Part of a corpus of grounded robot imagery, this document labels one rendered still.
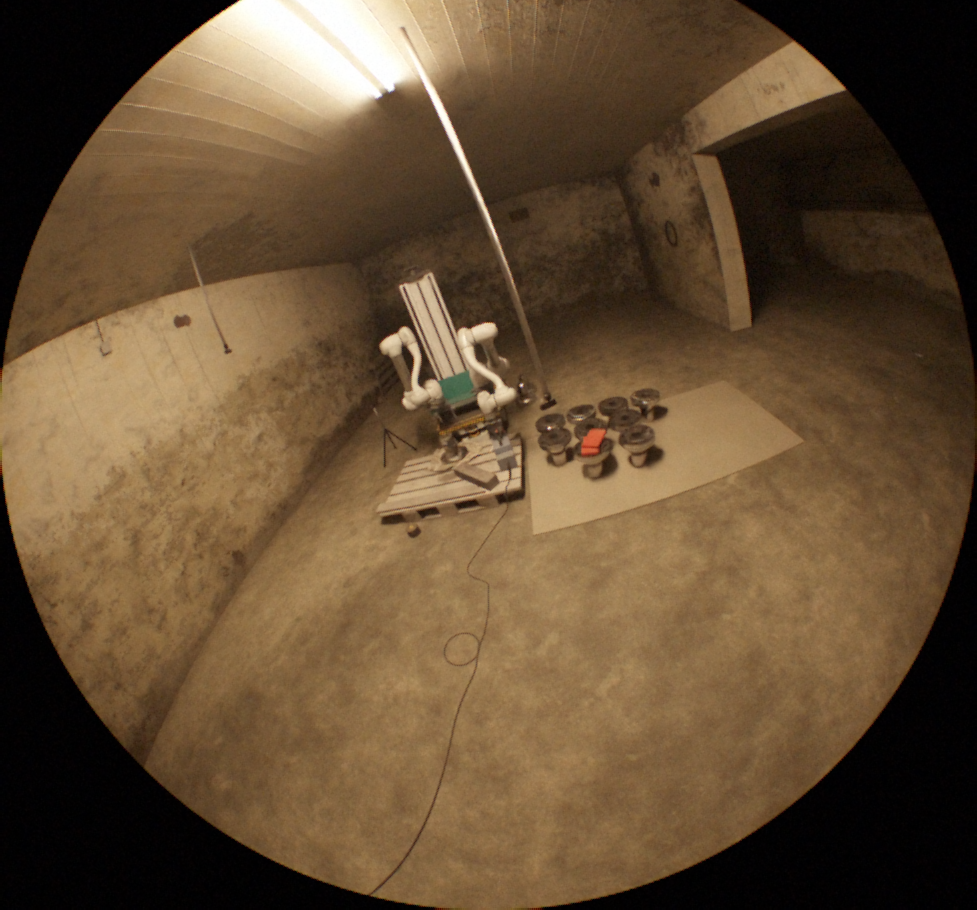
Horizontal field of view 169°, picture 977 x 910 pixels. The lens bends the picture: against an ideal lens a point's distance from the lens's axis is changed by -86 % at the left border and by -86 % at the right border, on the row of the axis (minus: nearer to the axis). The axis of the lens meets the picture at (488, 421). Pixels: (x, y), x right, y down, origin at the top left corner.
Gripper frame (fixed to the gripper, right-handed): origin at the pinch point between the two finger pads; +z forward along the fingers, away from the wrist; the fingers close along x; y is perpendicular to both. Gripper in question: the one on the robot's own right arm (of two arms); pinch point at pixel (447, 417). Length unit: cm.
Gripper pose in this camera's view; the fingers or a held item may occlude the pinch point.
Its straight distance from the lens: 304.7
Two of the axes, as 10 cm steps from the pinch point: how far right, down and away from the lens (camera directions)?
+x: -9.4, 3.2, 1.0
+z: 3.4, 8.5, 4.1
